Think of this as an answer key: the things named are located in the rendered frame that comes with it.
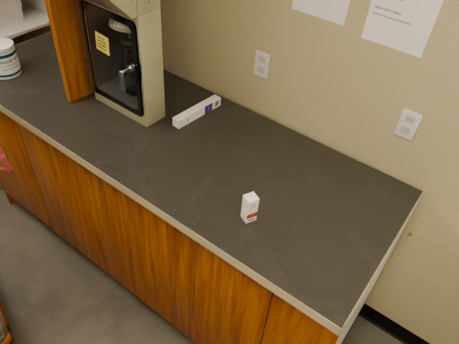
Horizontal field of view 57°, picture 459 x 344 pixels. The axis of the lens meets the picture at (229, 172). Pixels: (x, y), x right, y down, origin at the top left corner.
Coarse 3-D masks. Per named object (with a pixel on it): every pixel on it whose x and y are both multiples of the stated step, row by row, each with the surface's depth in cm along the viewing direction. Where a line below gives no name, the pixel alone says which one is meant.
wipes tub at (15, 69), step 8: (0, 40) 193; (8, 40) 194; (0, 48) 188; (8, 48) 190; (0, 56) 189; (8, 56) 191; (16, 56) 196; (0, 64) 191; (8, 64) 193; (16, 64) 197; (0, 72) 194; (8, 72) 195; (16, 72) 198
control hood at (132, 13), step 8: (88, 0) 153; (104, 0) 137; (112, 0) 134; (120, 0) 136; (128, 0) 139; (112, 8) 144; (120, 8) 138; (128, 8) 141; (136, 8) 143; (128, 16) 143; (136, 16) 145
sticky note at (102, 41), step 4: (96, 32) 162; (96, 36) 164; (100, 36) 162; (104, 36) 161; (96, 40) 165; (100, 40) 163; (104, 40) 162; (108, 40) 161; (96, 44) 166; (100, 44) 165; (104, 44) 163; (108, 44) 162; (100, 48) 166; (104, 48) 165; (108, 48) 163; (104, 52) 166; (108, 52) 164
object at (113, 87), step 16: (80, 0) 158; (96, 16) 157; (112, 16) 152; (112, 32) 156; (128, 32) 151; (96, 48) 168; (112, 48) 162; (128, 48) 156; (96, 64) 174; (112, 64) 167; (128, 64) 160; (96, 80) 180; (112, 80) 173; (128, 80) 166; (112, 96) 179; (128, 96) 172
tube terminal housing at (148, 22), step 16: (144, 0) 145; (144, 16) 148; (160, 16) 154; (144, 32) 151; (160, 32) 158; (144, 48) 155; (160, 48) 162; (144, 64) 159; (160, 64) 166; (144, 80) 163; (160, 80) 170; (96, 96) 189; (144, 96) 167; (160, 96) 175; (128, 112) 180; (144, 112) 173; (160, 112) 180
